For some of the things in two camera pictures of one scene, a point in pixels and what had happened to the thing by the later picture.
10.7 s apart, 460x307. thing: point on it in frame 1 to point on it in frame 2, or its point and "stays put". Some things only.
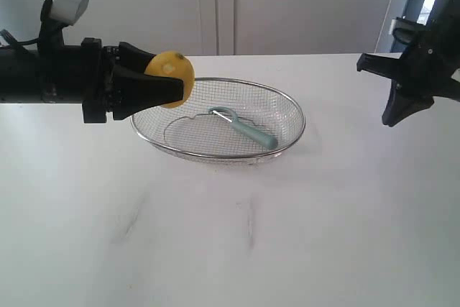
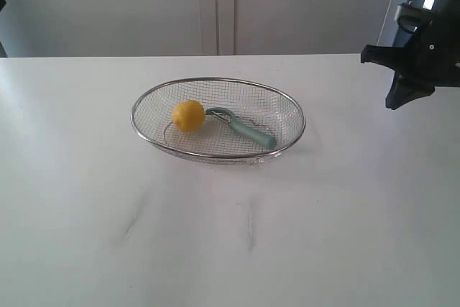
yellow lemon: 175,65 to 188,116
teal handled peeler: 250,133 stays put
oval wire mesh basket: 191,131 stays put
